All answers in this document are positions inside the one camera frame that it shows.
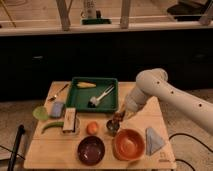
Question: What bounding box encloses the white cardboard box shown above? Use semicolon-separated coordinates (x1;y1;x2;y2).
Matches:
63;108;76;132

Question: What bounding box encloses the blue sponge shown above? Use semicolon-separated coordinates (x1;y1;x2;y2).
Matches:
50;102;64;118

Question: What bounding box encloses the green base white bottle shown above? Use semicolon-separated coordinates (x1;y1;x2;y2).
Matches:
81;0;111;25

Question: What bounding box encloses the dark red grape bunch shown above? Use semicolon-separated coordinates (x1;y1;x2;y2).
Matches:
112;113;124;125

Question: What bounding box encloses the yellow corn cob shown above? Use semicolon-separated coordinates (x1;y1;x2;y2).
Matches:
77;82;96;88

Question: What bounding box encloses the small metal cup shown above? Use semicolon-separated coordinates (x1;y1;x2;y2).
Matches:
106;120;120;135

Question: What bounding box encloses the blue folded cloth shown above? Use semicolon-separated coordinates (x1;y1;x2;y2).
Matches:
146;127;166;156

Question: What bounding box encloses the white dish brush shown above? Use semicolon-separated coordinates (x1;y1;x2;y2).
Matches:
88;85;114;108

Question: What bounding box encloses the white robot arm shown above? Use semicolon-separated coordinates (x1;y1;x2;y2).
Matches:
124;68;213;135

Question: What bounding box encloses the orange bowl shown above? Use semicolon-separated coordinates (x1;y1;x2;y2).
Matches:
112;129;145;161

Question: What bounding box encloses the orange fruit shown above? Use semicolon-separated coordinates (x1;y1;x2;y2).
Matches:
86;121;99;135

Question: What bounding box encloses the black cable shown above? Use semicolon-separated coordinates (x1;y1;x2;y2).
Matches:
168;132;213;171

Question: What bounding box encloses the green plastic tray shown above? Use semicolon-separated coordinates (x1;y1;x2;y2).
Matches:
66;77;118;113

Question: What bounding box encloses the black pole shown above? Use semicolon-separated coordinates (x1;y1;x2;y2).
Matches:
7;125;25;171

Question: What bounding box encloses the green pepper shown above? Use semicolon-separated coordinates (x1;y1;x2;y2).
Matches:
41;121;64;134

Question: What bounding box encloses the purple bowl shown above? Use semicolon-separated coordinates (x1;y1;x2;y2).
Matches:
77;136;105;166

